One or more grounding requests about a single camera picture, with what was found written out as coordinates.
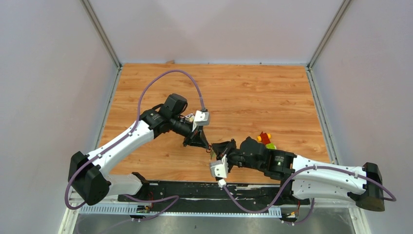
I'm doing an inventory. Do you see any green tagged key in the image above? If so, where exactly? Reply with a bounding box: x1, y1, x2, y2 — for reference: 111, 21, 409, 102
210, 152, 216, 161

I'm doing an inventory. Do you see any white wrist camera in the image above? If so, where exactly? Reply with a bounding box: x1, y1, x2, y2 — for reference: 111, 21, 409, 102
209, 155, 228, 178
192, 110, 210, 131

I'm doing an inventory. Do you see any colourful toy block car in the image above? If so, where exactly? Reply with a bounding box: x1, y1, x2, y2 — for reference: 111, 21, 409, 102
256, 132, 277, 150

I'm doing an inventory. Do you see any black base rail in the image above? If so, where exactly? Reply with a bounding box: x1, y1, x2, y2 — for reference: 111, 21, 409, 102
117, 180, 311, 214

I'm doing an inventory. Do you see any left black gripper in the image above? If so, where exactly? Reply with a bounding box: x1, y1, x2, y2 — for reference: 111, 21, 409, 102
171, 116, 210, 151

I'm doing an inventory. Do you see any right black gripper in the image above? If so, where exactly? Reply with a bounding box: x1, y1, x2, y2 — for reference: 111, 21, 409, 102
211, 139, 263, 171

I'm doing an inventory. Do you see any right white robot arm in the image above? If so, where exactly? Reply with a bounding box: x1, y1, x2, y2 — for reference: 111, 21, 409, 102
210, 137, 385, 212

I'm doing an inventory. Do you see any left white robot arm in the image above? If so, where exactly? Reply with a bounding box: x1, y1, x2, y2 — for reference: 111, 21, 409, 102
68, 94, 210, 206

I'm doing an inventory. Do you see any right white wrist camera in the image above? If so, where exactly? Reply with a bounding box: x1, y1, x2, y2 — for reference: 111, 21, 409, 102
209, 155, 228, 178

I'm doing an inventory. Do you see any white slotted cable duct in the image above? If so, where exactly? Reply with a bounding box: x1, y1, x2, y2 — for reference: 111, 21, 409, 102
79, 203, 282, 217

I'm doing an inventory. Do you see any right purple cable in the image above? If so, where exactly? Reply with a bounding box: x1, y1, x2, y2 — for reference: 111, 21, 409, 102
218, 165, 397, 215

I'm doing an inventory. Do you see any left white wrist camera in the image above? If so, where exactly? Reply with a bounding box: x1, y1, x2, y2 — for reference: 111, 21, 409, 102
192, 110, 210, 131

